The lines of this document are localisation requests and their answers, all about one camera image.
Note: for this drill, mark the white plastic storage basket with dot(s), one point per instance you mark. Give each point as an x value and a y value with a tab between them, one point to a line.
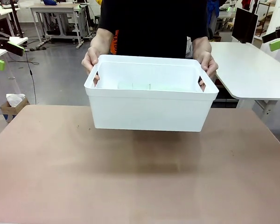
149	112

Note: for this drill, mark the person's right forearm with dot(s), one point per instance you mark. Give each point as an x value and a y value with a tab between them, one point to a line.
101	42

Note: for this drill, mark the person's left hand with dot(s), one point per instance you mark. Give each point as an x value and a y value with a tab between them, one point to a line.
208	65

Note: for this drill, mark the person's right hand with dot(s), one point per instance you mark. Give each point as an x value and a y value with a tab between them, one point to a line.
89	61

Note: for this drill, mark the wooden chair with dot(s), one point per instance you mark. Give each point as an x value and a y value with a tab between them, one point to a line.
266	19

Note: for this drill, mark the black floor power strip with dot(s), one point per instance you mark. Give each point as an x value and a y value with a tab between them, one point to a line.
37	48

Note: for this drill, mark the black computer monitor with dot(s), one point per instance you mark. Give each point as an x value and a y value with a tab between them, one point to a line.
243	23

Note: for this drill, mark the black stand pole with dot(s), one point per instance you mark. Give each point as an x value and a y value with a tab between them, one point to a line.
16	18

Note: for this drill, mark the white side table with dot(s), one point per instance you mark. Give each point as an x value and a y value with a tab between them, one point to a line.
245	70

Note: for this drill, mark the cardboard box with white paper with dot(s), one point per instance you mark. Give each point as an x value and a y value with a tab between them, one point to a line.
14	106

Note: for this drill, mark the blue cloth bundle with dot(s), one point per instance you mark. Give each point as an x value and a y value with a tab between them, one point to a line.
49	2

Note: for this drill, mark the bystander in blue jacket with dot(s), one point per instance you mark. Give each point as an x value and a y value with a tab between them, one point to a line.
212	11

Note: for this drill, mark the person's black t-shirt torso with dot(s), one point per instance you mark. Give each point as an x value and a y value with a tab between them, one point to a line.
154	25

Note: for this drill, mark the white desk with grey frame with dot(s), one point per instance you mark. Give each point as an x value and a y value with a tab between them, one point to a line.
53	10

